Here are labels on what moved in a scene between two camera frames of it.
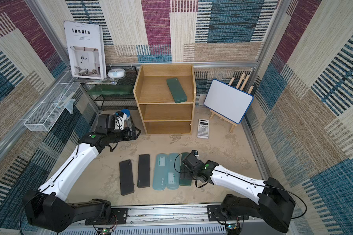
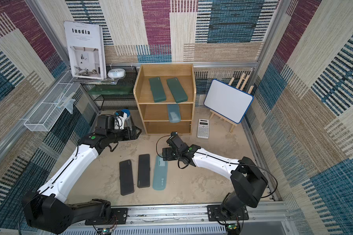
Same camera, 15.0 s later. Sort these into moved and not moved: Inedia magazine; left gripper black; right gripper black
Moved: right gripper black
Not moved: left gripper black; Inedia magazine
